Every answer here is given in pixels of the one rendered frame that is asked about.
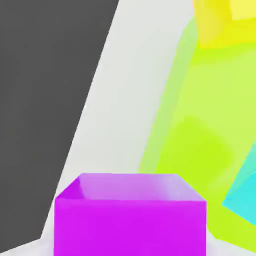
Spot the small magenta cube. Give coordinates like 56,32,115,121
53,172,208,256

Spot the small cyan cube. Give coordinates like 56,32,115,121
221,141,256,226

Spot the small yellow cube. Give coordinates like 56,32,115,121
192,0,256,50

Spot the large lime green box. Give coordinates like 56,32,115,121
137,14,256,253

